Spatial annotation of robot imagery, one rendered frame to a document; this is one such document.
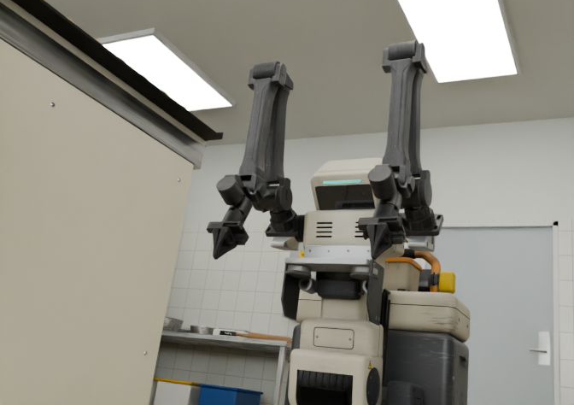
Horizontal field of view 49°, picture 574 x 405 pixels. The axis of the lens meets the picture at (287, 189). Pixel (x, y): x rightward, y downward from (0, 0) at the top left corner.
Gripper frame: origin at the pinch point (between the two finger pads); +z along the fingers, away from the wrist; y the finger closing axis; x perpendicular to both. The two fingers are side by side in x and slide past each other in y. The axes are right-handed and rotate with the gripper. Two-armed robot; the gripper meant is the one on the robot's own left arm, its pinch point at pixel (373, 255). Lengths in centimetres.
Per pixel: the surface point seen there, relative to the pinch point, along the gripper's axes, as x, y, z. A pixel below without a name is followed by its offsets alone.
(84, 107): -65, -22, 29
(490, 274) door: 309, -44, -258
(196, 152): -41.5, -22.4, 10.7
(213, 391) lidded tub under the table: 301, -251, -121
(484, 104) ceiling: 210, -44, -361
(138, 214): -45, -22, 32
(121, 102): -60, -22, 21
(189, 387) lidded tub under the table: 300, -276, -122
